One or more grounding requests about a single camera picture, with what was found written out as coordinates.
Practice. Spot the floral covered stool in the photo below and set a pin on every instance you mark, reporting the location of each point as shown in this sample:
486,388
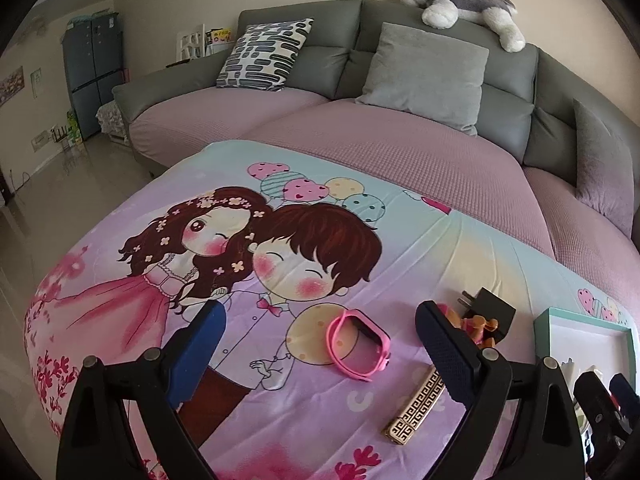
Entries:
112,120

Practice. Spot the pink watch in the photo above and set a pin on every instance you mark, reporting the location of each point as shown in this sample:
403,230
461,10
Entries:
382,357

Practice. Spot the gold patterned lighter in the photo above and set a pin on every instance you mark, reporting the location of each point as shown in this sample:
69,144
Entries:
412,412

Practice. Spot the pink sofa cover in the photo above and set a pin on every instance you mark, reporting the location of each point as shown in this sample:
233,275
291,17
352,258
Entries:
400,160

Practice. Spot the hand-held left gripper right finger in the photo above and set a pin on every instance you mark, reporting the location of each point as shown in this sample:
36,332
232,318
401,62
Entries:
450,355

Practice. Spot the wall picture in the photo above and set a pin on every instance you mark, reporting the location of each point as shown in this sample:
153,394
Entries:
11,85

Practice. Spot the teal-rimmed white tray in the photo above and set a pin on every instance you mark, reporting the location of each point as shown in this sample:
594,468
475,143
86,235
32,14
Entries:
580,340

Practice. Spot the grey pillow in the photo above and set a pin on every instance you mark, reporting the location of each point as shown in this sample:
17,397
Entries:
425,75

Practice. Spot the black and white patterned pillow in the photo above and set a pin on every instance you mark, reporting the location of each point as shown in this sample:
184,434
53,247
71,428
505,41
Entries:
265,55

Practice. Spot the brown toy figure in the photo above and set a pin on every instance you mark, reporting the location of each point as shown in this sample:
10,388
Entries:
481,332

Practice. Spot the grey sofa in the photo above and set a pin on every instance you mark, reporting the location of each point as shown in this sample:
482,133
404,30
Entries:
325,65

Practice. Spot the black charger plug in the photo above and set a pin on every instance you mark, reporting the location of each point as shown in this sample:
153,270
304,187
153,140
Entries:
492,307

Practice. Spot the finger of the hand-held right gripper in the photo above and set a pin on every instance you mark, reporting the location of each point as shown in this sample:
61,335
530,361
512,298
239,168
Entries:
625,392
597,400

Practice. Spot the grey and white plush dog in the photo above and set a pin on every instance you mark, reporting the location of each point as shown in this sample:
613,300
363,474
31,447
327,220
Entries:
460,5

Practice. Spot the white rack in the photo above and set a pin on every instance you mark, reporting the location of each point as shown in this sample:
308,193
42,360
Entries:
191,42

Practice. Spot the green box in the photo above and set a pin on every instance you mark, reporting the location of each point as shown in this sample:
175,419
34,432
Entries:
74,127

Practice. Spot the wall socket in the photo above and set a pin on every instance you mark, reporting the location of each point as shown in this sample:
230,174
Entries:
40,141

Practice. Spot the dark grey refrigerator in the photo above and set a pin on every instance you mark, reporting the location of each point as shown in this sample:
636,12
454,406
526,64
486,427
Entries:
92,75

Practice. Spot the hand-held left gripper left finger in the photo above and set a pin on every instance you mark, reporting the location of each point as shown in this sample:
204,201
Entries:
195,355

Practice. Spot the printed cartoon blanket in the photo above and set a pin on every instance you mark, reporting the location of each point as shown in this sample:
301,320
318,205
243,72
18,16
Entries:
450,240

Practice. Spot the yellow books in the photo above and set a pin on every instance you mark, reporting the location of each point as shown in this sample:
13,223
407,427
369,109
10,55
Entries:
221,39

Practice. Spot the mauve pillow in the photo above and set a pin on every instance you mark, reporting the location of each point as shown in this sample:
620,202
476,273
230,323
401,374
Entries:
610,170

